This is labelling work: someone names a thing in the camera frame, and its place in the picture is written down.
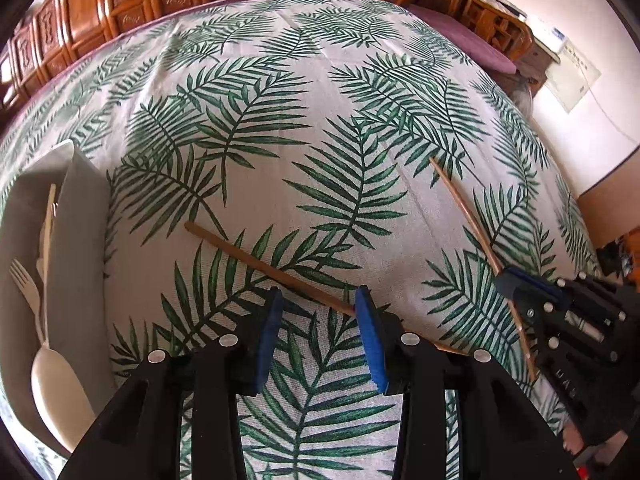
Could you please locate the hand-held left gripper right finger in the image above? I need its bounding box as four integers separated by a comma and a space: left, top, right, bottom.
352, 285, 581, 480

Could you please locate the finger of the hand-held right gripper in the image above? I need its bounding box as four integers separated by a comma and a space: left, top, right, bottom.
495, 266, 626, 321
520, 305, 621, 366

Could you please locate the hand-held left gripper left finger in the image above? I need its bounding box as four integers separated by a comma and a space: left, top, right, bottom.
57, 287, 286, 480

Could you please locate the brown wooden chopstick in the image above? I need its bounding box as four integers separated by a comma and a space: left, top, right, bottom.
429, 158, 539, 381
184, 221, 468, 357

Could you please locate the white utensil tray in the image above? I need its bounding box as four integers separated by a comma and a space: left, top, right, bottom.
0, 139, 118, 461

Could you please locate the cream plastic fork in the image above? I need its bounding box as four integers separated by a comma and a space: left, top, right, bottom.
9, 258, 50, 348

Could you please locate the person's right hand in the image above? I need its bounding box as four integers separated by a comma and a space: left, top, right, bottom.
561, 422, 586, 456

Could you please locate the brown board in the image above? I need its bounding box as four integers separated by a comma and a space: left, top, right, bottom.
577, 145, 640, 251

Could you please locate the leaf print tablecloth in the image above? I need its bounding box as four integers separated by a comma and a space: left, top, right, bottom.
0, 0, 601, 480

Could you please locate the wooden side table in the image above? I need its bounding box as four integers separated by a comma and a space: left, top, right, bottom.
515, 40, 561, 96

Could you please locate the purple seat cushion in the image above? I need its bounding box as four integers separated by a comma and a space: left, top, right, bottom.
407, 4, 517, 75

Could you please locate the white box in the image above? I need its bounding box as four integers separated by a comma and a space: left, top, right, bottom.
530, 15, 571, 53

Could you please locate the carved wooden cabinet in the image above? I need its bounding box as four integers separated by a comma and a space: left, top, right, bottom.
0, 0, 461, 111

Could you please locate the wall poster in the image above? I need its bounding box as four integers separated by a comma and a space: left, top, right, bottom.
542, 42, 602, 113

